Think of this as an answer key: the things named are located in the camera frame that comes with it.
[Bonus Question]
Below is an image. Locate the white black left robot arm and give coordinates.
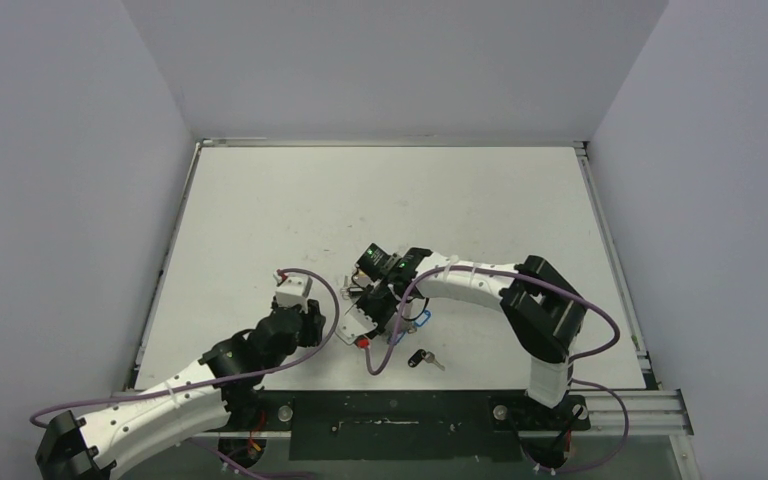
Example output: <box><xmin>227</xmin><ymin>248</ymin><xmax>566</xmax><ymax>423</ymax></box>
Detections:
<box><xmin>35</xmin><ymin>300</ymin><xmax>325</xmax><ymax>479</ymax></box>

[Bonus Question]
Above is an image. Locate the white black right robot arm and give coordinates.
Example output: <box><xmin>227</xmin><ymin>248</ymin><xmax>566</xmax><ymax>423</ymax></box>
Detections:
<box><xmin>337</xmin><ymin>243</ymin><xmax>587</xmax><ymax>429</ymax></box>

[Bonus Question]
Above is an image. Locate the blue key tag plain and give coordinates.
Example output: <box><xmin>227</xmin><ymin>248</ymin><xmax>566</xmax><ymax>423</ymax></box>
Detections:
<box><xmin>406</xmin><ymin>310</ymin><xmax>432</xmax><ymax>333</ymax></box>

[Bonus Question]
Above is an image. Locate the black key tag with key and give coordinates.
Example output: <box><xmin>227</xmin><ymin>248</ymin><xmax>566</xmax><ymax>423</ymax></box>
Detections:
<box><xmin>408</xmin><ymin>349</ymin><xmax>446</xmax><ymax>371</ymax></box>

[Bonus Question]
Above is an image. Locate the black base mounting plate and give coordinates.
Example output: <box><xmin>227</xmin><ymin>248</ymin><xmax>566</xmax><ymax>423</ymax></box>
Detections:
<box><xmin>193</xmin><ymin>389</ymin><xmax>591</xmax><ymax>463</ymax></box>

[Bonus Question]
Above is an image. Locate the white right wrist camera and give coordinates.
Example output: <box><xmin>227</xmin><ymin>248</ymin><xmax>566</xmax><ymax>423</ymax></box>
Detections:
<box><xmin>336</xmin><ymin>306</ymin><xmax>377</xmax><ymax>345</ymax></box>

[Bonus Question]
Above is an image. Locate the aluminium table frame rail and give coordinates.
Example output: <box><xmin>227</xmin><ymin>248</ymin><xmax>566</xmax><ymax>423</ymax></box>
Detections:
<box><xmin>194</xmin><ymin>388</ymin><xmax>692</xmax><ymax>436</ymax></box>

